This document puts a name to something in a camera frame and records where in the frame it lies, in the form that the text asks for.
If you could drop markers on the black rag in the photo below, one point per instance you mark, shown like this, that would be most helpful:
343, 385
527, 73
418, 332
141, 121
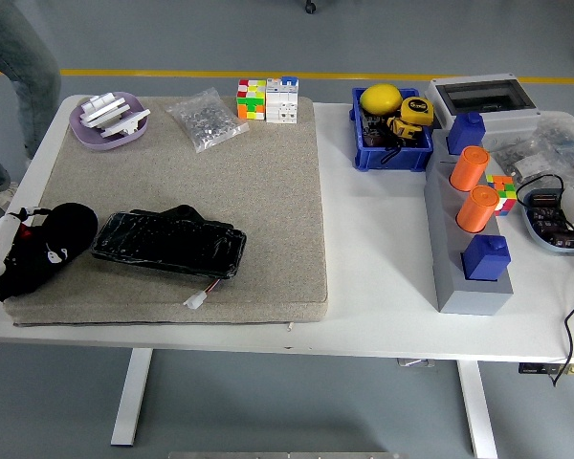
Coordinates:
72, 222

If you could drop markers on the grey-brown mat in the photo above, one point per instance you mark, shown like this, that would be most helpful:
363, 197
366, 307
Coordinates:
220, 191

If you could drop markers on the white circuit breaker blue lever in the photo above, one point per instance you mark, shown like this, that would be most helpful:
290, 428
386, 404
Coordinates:
282, 102

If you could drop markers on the blue plastic bin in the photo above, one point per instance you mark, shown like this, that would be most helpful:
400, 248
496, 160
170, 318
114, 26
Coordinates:
397, 160

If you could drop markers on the large colourful puzzle cube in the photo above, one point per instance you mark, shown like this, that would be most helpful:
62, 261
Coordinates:
251, 100

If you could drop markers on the clear bag of screws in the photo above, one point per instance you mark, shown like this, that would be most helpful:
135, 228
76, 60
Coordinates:
203, 122

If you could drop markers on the yellow black tool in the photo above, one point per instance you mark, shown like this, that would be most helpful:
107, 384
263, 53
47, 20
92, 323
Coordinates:
404, 129

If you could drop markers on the yellow lemon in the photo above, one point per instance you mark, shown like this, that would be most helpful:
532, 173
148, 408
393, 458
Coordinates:
380, 98

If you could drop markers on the yellow black tape measure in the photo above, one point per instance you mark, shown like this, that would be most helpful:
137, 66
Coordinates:
417, 111

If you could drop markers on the grey peg base block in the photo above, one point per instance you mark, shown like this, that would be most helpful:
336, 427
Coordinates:
459, 296

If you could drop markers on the orange cylinder peg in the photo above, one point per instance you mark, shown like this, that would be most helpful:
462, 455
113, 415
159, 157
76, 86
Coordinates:
476, 210
469, 169

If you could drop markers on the long white plastic clip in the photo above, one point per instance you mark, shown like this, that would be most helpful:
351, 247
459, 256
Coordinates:
126, 122

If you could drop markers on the blue square peg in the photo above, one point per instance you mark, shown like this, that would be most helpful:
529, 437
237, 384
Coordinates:
465, 134
485, 260

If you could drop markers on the small colourful puzzle cube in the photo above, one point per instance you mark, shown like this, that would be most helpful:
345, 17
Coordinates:
504, 196

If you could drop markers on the purple tray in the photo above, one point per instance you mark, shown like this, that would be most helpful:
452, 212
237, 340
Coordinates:
85, 137

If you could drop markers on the stacked white plastic parts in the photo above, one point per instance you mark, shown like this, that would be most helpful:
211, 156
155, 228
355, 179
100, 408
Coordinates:
100, 107

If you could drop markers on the black chair caster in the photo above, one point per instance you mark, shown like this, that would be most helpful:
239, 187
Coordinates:
310, 6

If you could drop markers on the white table leg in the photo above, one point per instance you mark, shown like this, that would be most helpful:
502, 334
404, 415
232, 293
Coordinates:
478, 411
131, 397

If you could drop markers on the grey-blue tray of electronics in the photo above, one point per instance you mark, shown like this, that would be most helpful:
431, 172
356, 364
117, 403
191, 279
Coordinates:
550, 229

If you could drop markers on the clear bag of small parts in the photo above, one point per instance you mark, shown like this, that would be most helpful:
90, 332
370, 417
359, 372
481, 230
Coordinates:
555, 138

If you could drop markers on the black table control box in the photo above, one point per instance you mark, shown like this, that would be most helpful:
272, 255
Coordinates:
536, 369

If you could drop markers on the person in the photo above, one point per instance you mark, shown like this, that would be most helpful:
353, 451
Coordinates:
19, 57

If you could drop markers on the metal bracket under table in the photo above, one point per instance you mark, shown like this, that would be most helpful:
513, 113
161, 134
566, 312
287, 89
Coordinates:
415, 362

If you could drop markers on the grey electrical enclosure box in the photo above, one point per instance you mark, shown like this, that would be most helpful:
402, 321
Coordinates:
507, 119

